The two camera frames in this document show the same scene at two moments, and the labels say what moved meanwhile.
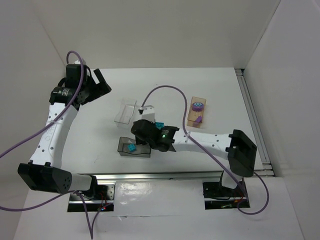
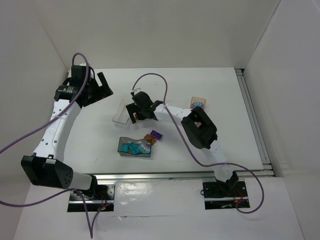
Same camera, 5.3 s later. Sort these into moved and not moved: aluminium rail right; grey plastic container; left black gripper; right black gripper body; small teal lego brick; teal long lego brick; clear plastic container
Moved: teal long lego brick; small teal lego brick; right black gripper body
Not moved: clear plastic container; aluminium rail right; left black gripper; grey plastic container
